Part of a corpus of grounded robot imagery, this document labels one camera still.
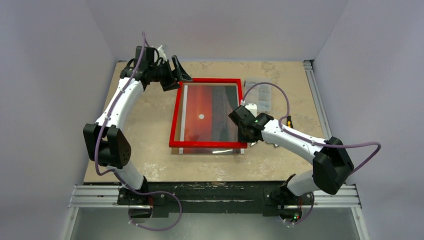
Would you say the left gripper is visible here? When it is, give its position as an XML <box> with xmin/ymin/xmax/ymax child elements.
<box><xmin>149</xmin><ymin>56</ymin><xmax>192</xmax><ymax>91</ymax></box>

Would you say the black yellow screwdriver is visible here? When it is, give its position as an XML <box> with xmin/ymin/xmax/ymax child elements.
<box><xmin>286</xmin><ymin>115</ymin><xmax>294</xmax><ymax>128</ymax></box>

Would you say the red picture frame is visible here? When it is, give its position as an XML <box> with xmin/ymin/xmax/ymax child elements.
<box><xmin>168</xmin><ymin>78</ymin><xmax>248</xmax><ymax>155</ymax></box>

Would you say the red sunset photo print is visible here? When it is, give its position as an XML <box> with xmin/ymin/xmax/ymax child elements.
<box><xmin>175</xmin><ymin>83</ymin><xmax>239</xmax><ymax>142</ymax></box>

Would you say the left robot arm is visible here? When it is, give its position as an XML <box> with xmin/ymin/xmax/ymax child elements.
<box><xmin>83</xmin><ymin>46</ymin><xmax>193</xmax><ymax>205</ymax></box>

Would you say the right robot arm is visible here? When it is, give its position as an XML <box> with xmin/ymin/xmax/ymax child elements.
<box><xmin>228</xmin><ymin>105</ymin><xmax>354</xmax><ymax>204</ymax></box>

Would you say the clear plastic screw box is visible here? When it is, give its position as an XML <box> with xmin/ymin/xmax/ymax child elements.
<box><xmin>244</xmin><ymin>76</ymin><xmax>272</xmax><ymax>113</ymax></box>

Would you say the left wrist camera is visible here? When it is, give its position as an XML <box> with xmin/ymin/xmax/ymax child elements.
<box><xmin>156</xmin><ymin>44</ymin><xmax>169</xmax><ymax>61</ymax></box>

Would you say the brown frame backing board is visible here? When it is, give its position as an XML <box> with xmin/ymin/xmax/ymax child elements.
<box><xmin>171</xmin><ymin>147</ymin><xmax>180</xmax><ymax>155</ymax></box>

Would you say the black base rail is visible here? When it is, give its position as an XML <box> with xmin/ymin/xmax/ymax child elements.
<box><xmin>117</xmin><ymin>180</ymin><xmax>313</xmax><ymax>222</ymax></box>

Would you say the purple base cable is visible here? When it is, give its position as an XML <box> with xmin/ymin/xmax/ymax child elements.
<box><xmin>128</xmin><ymin>192</ymin><xmax>183</xmax><ymax>233</ymax></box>

